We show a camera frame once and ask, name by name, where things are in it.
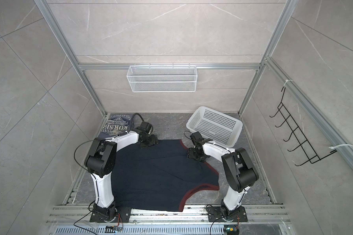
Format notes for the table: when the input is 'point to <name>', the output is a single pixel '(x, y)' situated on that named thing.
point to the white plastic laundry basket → (214, 126)
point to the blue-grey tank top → (116, 124)
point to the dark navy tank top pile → (158, 177)
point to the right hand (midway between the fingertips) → (192, 156)
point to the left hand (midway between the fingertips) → (153, 139)
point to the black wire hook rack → (304, 146)
